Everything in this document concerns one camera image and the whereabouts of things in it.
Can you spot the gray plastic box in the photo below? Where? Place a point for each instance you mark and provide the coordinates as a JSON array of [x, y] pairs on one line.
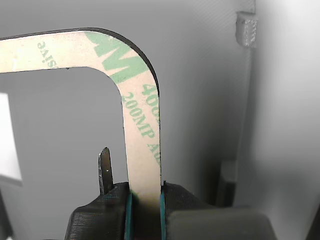
[[212, 100]]

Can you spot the frame with adhesive paper backing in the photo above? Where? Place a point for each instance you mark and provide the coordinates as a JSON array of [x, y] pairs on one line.
[[141, 162]]

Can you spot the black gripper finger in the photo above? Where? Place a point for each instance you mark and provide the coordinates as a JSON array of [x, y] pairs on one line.
[[200, 222], [100, 220]]

